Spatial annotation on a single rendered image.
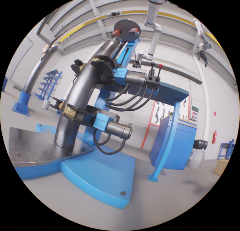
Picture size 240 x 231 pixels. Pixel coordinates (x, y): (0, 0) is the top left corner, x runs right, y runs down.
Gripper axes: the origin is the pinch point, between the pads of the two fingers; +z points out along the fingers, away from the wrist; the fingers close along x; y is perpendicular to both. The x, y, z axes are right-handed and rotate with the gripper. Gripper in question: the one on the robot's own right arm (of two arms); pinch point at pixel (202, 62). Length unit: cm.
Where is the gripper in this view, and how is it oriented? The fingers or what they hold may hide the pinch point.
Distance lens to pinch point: 113.7
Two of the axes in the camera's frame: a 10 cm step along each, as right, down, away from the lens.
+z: -3.8, 8.9, 2.5
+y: -2.2, 1.7, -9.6
